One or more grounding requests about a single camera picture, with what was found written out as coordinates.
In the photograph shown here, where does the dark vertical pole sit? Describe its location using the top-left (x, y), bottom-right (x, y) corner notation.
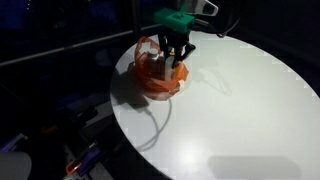
top-left (130, 0), bottom-right (142, 41)

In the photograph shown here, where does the slim white bottle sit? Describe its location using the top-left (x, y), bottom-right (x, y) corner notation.
top-left (163, 54), bottom-right (178, 82)

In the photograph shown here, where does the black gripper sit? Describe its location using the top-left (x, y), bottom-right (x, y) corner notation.
top-left (157, 29), bottom-right (197, 65)

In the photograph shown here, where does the white rounded object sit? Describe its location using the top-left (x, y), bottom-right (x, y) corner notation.
top-left (0, 151), bottom-right (33, 180)

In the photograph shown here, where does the orange-handled clamp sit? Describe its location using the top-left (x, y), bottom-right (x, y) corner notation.
top-left (64, 141), bottom-right (103, 177)

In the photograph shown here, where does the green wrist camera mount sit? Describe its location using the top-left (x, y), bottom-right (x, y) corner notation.
top-left (153, 8), bottom-right (196, 34)

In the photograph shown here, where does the long metal rail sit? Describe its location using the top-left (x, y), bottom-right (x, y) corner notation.
top-left (0, 23), bottom-right (163, 68)

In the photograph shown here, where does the orange plastic bag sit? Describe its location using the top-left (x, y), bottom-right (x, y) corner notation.
top-left (133, 35), bottom-right (190, 96)

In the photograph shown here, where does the dark robot cable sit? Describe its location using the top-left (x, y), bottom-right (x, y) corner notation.
top-left (194, 13), bottom-right (243, 38)

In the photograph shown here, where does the tall white-capped labelled bottle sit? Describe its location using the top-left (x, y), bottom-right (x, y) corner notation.
top-left (147, 48), bottom-right (160, 73)

